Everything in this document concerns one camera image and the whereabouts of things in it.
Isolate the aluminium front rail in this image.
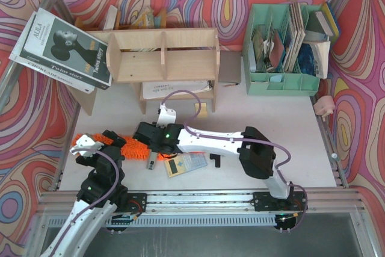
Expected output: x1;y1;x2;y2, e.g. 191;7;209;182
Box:
36;187;368;215

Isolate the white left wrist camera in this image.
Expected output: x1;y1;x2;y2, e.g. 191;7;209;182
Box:
70;134;103;158

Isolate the pencil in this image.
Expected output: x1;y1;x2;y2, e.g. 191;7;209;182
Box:
223;83;239;87

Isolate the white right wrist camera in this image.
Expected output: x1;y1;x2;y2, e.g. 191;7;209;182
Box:
156;104;176;128

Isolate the red brown booklet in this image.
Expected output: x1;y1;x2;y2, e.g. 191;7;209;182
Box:
269;30;285;69

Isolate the wooden bookshelf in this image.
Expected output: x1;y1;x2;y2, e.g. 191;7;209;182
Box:
95;28;220;113

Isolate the gold scientific calculator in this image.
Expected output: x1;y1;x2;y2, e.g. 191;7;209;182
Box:
164;153;208;178

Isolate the green desk organizer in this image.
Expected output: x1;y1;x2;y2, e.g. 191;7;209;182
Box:
242;2;320;96

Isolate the grey notebook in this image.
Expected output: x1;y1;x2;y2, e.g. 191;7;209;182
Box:
218;51;241;83

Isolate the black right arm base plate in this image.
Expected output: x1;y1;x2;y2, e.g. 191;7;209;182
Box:
249;183;309;234

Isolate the pink plastic piggy toy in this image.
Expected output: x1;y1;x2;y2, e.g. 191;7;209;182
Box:
313;96;335;120

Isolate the grey and black stapler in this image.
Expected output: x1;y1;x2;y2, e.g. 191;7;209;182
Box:
147;151;158;170

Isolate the blue and yellow book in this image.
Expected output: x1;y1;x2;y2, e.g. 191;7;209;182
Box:
305;2;340;39

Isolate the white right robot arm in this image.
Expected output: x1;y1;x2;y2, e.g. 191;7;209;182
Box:
133;122;291;199

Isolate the white paper booklet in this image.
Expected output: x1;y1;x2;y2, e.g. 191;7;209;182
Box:
142;80;212;99

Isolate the black plastic clip piece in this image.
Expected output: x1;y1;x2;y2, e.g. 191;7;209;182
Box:
209;153;221;168

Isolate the wooden book stand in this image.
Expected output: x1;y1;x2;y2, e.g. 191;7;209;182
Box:
64;5;168;116

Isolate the large black-cover book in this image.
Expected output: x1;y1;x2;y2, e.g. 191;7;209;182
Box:
9;8;112;94

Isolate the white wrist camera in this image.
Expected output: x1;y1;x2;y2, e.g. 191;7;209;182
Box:
156;104;176;128
70;134;103;158

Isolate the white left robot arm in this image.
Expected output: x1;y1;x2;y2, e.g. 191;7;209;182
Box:
42;130;128;256

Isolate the yellow sticky note pad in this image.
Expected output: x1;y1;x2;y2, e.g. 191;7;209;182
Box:
195;102;208;119

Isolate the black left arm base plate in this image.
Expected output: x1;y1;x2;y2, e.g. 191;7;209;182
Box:
105;193;147;234

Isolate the orange microfiber duster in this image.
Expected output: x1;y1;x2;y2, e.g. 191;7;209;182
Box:
71;133;151;161

